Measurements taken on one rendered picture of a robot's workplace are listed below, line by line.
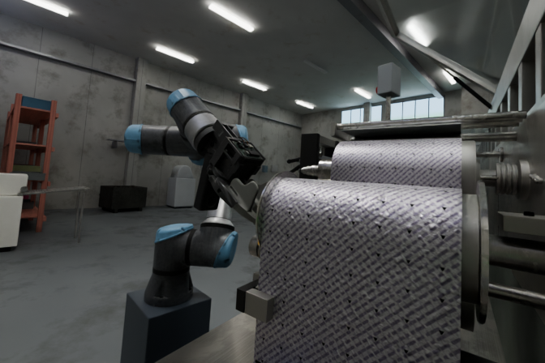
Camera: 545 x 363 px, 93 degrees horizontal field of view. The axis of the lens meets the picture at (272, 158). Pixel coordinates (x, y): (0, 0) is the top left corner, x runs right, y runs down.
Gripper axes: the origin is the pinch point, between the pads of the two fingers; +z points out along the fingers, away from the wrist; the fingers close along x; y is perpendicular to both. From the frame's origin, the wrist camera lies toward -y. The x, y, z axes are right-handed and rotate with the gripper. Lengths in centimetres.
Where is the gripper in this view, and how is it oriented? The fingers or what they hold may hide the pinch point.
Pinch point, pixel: (259, 221)
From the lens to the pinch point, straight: 45.6
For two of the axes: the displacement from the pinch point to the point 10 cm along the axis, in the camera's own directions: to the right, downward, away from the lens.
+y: 5.7, -7.5, -3.3
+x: 5.8, 0.9, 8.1
